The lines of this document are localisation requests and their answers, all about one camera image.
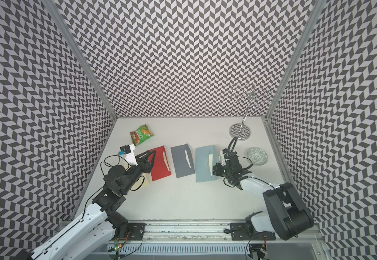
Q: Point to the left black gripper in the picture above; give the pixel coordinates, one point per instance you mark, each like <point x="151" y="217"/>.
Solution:
<point x="144" y="164"/>

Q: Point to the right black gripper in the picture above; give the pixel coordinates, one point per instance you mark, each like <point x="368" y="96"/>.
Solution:
<point x="216" y="168"/>

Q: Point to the light blue envelope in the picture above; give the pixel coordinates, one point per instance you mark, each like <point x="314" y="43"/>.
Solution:
<point x="206" y="158"/>

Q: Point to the red envelope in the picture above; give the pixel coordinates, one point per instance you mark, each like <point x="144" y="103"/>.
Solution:
<point x="161" y="168"/>

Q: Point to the cream yellow envelope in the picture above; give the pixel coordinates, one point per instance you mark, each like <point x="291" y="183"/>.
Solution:
<point x="142" y="182"/>

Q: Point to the dark grey envelope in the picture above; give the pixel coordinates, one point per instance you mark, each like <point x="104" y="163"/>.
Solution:
<point x="182" y="161"/>

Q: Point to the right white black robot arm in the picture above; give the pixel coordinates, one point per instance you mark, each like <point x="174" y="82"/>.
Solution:
<point x="286" y="214"/>

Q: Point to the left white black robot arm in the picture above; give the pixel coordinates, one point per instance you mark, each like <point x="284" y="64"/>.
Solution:
<point x="100" y="221"/>

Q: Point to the green snack bag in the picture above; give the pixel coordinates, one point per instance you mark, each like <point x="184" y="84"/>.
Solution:
<point x="140" y="135"/>

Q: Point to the green patterned ceramic dish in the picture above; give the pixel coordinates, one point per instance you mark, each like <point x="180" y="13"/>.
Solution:
<point x="257" y="156"/>

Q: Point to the chrome jewellery stand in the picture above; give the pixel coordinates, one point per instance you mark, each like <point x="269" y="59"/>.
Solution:
<point x="250" y="96"/>

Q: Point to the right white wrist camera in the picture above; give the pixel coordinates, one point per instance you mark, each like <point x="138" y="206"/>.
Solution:
<point x="228" y="157"/>

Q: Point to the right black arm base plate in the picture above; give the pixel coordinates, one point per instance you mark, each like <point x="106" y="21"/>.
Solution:
<point x="245" y="230"/>

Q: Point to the aluminium front rail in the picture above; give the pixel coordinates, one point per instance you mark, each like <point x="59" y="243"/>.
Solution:
<point x="210" y="231"/>

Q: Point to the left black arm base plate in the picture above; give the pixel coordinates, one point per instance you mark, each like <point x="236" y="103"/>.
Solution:
<point x="130" y="231"/>

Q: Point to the right circuit board with wires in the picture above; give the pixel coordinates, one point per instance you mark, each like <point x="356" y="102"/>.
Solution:
<point x="256" y="251"/>

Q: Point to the circuit board with wires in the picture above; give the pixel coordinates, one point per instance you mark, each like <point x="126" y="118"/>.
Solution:
<point x="123" y="250"/>
<point x="256" y="251"/>

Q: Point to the left circuit board with wires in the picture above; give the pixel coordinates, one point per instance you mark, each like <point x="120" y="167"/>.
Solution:
<point x="123" y="250"/>

